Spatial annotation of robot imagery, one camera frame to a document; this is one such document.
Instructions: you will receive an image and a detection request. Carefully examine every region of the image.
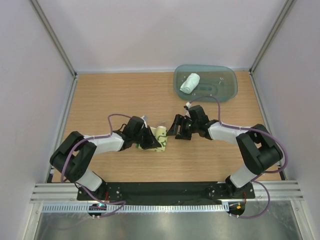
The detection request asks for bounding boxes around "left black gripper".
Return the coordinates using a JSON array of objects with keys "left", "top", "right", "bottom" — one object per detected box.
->
[{"left": 132, "top": 125, "right": 161, "bottom": 150}]

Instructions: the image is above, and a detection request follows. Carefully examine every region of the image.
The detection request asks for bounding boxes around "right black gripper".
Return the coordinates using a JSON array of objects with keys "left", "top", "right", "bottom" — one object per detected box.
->
[{"left": 166, "top": 114, "right": 199, "bottom": 141}]

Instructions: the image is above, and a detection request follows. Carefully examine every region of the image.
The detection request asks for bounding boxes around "green patterned towel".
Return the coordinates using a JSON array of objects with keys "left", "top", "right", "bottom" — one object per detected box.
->
[{"left": 146, "top": 125, "right": 168, "bottom": 152}]

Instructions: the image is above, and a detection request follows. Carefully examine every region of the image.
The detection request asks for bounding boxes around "light mint green towel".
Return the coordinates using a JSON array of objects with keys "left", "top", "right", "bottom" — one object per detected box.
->
[{"left": 179, "top": 73, "right": 200, "bottom": 94}]

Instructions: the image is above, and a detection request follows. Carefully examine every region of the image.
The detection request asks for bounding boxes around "teal transparent plastic basin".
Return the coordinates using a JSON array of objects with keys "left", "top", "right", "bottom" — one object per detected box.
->
[{"left": 173, "top": 64, "right": 238, "bottom": 102}]

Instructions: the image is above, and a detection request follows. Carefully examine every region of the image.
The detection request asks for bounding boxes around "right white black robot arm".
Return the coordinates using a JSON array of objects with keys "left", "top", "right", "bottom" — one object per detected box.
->
[{"left": 167, "top": 114, "right": 287, "bottom": 198}]

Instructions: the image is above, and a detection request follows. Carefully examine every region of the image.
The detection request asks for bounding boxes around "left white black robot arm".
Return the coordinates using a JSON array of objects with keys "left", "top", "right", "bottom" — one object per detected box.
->
[{"left": 49, "top": 126, "right": 162, "bottom": 200}]

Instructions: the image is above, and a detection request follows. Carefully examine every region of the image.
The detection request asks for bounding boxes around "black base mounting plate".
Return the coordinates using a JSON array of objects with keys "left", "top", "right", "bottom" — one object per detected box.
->
[{"left": 77, "top": 181, "right": 256, "bottom": 201}]

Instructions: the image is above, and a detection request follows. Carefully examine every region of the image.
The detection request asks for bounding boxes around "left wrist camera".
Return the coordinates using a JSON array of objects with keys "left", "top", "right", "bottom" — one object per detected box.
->
[{"left": 122, "top": 116, "right": 146, "bottom": 138}]

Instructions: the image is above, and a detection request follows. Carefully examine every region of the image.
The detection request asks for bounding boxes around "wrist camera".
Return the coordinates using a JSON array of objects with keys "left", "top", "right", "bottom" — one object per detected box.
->
[
  {"left": 122, "top": 116, "right": 146, "bottom": 138},
  {"left": 187, "top": 105, "right": 209, "bottom": 125}
]

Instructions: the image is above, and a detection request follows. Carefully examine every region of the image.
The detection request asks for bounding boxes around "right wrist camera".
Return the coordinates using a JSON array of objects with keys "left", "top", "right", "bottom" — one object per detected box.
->
[{"left": 187, "top": 105, "right": 209, "bottom": 125}]

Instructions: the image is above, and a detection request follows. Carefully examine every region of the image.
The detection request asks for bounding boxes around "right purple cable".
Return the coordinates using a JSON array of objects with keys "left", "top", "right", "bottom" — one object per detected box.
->
[{"left": 184, "top": 96, "right": 289, "bottom": 220}]

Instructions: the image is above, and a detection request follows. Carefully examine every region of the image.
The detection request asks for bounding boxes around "purple cable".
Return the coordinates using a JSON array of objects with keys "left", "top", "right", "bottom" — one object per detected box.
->
[
  {"left": 60, "top": 113, "right": 136, "bottom": 217},
  {"left": 184, "top": 96, "right": 289, "bottom": 220}
]

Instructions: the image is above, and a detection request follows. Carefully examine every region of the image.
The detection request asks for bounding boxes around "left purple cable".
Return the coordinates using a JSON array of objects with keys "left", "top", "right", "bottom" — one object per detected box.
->
[{"left": 60, "top": 113, "right": 136, "bottom": 217}]

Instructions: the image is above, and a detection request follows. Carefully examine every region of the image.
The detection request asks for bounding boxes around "white slotted cable duct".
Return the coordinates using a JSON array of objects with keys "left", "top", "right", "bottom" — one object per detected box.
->
[{"left": 41, "top": 202, "right": 229, "bottom": 214}]

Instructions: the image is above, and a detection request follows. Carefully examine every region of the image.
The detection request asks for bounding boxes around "aluminium front rail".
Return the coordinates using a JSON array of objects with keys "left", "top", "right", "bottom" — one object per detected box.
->
[{"left": 30, "top": 180, "right": 304, "bottom": 204}]

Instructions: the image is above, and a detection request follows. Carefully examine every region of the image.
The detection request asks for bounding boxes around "left aluminium frame post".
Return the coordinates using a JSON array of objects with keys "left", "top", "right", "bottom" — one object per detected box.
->
[{"left": 29, "top": 0, "right": 77, "bottom": 79}]

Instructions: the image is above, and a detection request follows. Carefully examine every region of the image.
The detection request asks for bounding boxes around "aluminium frame post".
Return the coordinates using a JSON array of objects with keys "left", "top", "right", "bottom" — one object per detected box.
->
[
  {"left": 29, "top": 0, "right": 77, "bottom": 79},
  {"left": 249, "top": 0, "right": 296, "bottom": 76}
]

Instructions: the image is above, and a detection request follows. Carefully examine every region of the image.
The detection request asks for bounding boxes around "right aluminium frame post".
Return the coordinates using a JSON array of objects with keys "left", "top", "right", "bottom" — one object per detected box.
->
[{"left": 249, "top": 0, "right": 296, "bottom": 76}]

